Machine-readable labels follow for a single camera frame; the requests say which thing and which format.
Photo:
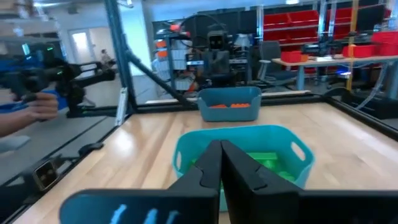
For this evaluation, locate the green toy block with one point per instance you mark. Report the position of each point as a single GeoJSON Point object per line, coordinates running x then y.
{"type": "Point", "coordinates": [286, 175]}
{"type": "Point", "coordinates": [265, 157]}

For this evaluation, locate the teal plastic bin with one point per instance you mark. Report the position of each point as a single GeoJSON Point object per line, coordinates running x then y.
{"type": "Point", "coordinates": [236, 133]}

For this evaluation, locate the long orange toy block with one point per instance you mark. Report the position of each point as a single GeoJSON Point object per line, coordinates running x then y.
{"type": "Point", "coordinates": [240, 105]}

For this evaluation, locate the person's forearm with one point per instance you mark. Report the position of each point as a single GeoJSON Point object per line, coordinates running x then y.
{"type": "Point", "coordinates": [12, 124]}

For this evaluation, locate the red bin shelving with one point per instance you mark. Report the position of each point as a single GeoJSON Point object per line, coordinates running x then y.
{"type": "Point", "coordinates": [292, 21]}

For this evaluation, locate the wooden top desk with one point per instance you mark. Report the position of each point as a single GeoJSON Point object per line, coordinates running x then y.
{"type": "Point", "coordinates": [326, 59]}

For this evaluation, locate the black metal table frame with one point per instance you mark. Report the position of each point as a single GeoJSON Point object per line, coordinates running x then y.
{"type": "Point", "coordinates": [119, 46]}

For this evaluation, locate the person's hand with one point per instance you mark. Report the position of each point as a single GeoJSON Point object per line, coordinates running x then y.
{"type": "Point", "coordinates": [40, 107]}

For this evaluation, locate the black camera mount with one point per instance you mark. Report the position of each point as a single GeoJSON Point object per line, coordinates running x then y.
{"type": "Point", "coordinates": [45, 174]}

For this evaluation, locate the black frame clamp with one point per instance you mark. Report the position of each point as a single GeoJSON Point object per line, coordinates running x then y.
{"type": "Point", "coordinates": [90, 148]}

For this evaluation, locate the person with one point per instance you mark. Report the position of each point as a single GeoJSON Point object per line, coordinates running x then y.
{"type": "Point", "coordinates": [106, 58]}

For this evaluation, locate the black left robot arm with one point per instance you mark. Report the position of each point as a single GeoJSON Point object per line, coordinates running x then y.
{"type": "Point", "coordinates": [217, 65]}

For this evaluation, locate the red plastic bin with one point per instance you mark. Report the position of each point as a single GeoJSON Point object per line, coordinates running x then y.
{"type": "Point", "coordinates": [387, 42]}
{"type": "Point", "coordinates": [360, 50]}
{"type": "Point", "coordinates": [290, 56]}

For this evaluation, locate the grey office chair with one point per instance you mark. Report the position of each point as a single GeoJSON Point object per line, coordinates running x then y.
{"type": "Point", "coordinates": [271, 51]}

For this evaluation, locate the dark blue plastic bin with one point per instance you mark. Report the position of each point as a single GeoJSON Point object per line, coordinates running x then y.
{"type": "Point", "coordinates": [230, 113]}

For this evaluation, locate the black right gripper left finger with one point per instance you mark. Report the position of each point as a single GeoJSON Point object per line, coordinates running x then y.
{"type": "Point", "coordinates": [202, 174]}

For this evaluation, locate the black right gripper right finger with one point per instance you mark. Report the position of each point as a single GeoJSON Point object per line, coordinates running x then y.
{"type": "Point", "coordinates": [248, 193]}

